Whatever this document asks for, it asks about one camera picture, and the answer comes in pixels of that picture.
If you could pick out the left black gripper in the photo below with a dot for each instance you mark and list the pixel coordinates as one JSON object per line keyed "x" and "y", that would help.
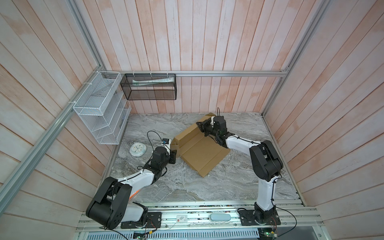
{"x": 173, "y": 156}

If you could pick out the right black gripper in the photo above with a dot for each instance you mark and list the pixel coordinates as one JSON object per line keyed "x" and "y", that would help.
{"x": 203, "y": 125}

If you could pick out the brown cardboard box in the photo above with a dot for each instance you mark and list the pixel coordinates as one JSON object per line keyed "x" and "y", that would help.
{"x": 201, "y": 153}

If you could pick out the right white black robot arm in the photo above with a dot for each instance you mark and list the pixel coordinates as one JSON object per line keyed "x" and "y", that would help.
{"x": 266, "y": 162}

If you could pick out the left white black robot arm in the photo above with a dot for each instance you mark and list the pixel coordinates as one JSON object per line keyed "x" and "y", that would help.
{"x": 111, "y": 204}

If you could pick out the small white label box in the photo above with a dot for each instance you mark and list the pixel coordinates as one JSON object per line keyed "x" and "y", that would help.
{"x": 182, "y": 218}

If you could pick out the paper sheet in black basket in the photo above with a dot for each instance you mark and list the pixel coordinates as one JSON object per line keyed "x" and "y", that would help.
{"x": 150, "y": 82}

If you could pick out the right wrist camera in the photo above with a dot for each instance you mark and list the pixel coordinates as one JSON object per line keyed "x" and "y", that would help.
{"x": 212, "y": 122}

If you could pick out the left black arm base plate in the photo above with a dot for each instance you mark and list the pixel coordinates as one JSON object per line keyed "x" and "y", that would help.
{"x": 149, "y": 220}

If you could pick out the aluminium mounting rail frame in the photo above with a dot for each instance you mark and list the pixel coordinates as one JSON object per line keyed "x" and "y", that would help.
{"x": 298, "y": 222}

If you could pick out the grey oval device on rail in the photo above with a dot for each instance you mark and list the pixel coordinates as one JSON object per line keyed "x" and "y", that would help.
{"x": 220, "y": 217}

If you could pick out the black wire mesh basket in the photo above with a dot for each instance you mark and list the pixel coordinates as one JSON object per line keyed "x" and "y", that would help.
{"x": 166, "y": 92}

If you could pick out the white wire mesh shelf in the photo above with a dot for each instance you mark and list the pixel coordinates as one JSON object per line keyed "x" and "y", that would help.
{"x": 103, "y": 108}

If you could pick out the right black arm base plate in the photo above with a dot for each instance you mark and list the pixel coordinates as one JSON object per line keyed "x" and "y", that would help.
{"x": 258, "y": 218}

